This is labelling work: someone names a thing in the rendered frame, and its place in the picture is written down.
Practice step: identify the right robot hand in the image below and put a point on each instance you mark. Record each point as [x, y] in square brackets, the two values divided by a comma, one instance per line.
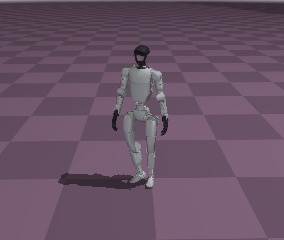
[115, 119]

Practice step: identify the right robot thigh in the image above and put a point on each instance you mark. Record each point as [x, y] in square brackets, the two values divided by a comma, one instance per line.
[130, 133]

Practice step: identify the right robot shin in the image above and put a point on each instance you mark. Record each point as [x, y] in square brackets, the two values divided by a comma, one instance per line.
[136, 158]

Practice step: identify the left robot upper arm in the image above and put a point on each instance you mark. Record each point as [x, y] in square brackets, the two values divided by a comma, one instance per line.
[158, 78]

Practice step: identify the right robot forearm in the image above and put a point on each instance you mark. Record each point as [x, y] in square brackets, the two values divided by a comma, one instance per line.
[119, 103]

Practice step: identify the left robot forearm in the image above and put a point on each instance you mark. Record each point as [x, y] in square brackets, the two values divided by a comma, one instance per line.
[163, 108]

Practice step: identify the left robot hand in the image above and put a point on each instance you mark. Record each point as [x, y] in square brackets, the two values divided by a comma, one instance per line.
[165, 120]

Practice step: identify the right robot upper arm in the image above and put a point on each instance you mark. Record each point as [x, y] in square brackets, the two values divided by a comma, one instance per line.
[122, 91]

